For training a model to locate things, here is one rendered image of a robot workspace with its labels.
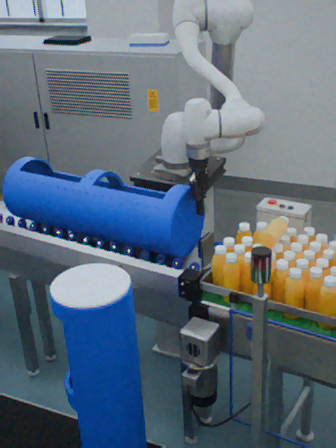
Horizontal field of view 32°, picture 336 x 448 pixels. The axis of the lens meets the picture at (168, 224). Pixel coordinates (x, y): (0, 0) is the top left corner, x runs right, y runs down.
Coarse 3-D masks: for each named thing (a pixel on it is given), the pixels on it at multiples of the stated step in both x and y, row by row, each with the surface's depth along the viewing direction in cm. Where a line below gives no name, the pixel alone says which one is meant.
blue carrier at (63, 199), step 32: (32, 160) 265; (32, 192) 252; (64, 192) 243; (96, 192) 236; (128, 192) 259; (160, 192) 249; (64, 224) 250; (96, 224) 237; (128, 224) 228; (160, 224) 220; (192, 224) 233
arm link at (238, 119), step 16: (176, 32) 232; (192, 32) 229; (192, 48) 226; (192, 64) 225; (208, 64) 222; (208, 80) 222; (224, 80) 219; (240, 96) 216; (224, 112) 209; (240, 112) 208; (256, 112) 209; (224, 128) 208; (240, 128) 208; (256, 128) 209
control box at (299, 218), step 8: (264, 200) 244; (280, 200) 243; (256, 208) 240; (264, 208) 238; (272, 208) 237; (280, 208) 236; (296, 208) 235; (304, 208) 235; (256, 216) 241; (264, 216) 239; (272, 216) 238; (280, 216) 236; (288, 216) 234; (296, 216) 232; (304, 216) 231; (256, 224) 243; (288, 224) 235; (296, 224) 233; (304, 224) 233
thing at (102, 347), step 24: (72, 312) 194; (96, 312) 193; (120, 312) 199; (72, 336) 199; (96, 336) 197; (120, 336) 202; (72, 360) 204; (96, 360) 202; (120, 360) 206; (72, 384) 227; (96, 384) 206; (120, 384) 210; (96, 408) 211; (120, 408) 214; (96, 432) 217; (120, 432) 219; (144, 432) 233
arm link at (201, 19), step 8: (176, 0) 238; (184, 0) 235; (192, 0) 234; (200, 0) 234; (176, 8) 235; (184, 8) 233; (192, 8) 232; (200, 8) 232; (176, 16) 233; (184, 16) 231; (192, 16) 232; (200, 16) 233; (176, 24) 233; (200, 24) 235
